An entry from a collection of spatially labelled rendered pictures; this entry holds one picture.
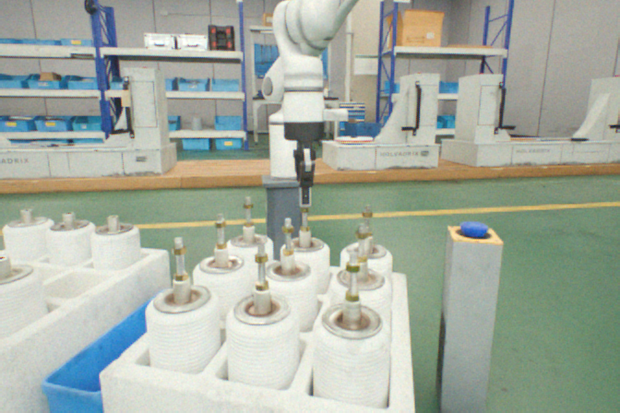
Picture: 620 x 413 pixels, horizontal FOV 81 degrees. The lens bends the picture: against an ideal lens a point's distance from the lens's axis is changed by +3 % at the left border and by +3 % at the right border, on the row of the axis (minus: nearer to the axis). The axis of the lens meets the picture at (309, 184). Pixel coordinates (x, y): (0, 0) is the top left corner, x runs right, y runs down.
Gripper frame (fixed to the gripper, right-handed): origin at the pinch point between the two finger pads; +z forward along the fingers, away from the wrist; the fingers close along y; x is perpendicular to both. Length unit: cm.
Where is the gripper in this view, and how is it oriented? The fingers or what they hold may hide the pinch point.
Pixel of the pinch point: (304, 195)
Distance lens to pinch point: 68.3
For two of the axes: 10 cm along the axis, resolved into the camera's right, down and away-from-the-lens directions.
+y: 1.3, 2.0, -9.7
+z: 0.1, 9.8, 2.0
